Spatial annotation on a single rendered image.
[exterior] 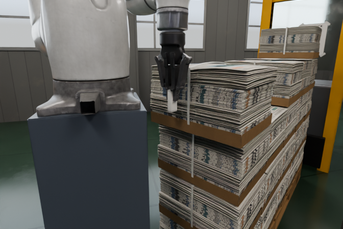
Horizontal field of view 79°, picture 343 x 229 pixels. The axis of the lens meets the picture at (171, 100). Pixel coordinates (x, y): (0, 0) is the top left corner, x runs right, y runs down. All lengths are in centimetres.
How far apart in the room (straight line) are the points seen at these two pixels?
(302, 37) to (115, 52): 153
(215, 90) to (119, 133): 34
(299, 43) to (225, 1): 286
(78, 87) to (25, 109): 381
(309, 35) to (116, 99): 155
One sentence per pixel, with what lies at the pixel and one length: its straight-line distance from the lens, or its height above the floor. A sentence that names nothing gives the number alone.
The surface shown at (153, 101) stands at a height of 92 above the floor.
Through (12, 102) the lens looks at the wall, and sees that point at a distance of 424.
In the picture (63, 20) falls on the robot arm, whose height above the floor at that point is 116.
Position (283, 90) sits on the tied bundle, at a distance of 121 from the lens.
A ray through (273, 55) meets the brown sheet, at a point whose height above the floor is 108.
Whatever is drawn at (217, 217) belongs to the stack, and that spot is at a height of 52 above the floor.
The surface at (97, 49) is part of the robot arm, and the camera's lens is 40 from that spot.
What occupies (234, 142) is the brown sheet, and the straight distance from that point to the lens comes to 64.
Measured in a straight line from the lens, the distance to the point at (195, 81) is 68.
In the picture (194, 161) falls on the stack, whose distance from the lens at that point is 83.
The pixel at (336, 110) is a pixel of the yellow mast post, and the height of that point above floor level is 61.
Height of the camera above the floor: 111
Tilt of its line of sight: 13 degrees down
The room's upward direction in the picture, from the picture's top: straight up
